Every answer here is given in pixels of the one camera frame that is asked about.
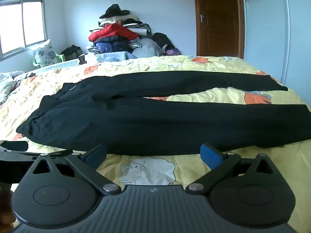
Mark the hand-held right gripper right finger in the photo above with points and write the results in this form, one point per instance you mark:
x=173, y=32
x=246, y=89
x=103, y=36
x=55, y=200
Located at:
x=210, y=155

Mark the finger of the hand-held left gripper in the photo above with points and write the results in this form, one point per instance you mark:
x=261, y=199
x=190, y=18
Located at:
x=21, y=155
x=14, y=146

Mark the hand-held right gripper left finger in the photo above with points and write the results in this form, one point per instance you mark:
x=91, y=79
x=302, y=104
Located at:
x=96, y=154

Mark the black pants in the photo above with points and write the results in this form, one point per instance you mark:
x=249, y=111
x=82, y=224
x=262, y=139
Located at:
x=121, y=126

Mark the person's left hand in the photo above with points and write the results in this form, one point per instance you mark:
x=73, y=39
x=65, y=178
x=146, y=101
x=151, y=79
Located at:
x=5, y=213

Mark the white crumpled quilt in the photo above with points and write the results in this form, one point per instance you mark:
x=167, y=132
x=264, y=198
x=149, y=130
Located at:
x=9, y=85

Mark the small dark object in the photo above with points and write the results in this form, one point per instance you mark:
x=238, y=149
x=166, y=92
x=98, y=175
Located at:
x=83, y=59

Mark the floral pillow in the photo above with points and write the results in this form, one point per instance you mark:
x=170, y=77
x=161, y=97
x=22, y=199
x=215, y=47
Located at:
x=45, y=52

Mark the blue plaid blanket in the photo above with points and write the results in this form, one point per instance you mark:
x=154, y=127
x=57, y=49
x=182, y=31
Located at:
x=114, y=57

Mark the green plastic chair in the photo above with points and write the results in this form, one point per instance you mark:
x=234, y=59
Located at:
x=60, y=57

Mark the black bag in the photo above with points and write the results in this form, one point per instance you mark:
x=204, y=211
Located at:
x=71, y=52

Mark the yellow printed bed sheet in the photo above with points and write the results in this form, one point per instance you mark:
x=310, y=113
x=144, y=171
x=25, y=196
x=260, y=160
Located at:
x=150, y=64

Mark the purple bag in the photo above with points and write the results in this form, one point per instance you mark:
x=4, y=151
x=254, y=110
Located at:
x=173, y=52

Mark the grey cloth bundle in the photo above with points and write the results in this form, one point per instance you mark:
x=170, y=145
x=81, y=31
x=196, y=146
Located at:
x=145, y=49

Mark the window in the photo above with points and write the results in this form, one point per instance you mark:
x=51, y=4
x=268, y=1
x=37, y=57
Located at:
x=21, y=26

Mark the pile of clothes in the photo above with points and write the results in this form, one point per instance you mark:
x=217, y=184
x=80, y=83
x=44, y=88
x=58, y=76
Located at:
x=114, y=32

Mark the black backpack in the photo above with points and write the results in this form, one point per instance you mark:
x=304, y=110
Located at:
x=161, y=40

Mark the white wardrobe with flower stickers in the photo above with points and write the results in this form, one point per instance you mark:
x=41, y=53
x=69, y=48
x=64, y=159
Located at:
x=267, y=29

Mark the brown wooden door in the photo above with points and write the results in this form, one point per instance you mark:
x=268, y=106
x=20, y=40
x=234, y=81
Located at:
x=218, y=17

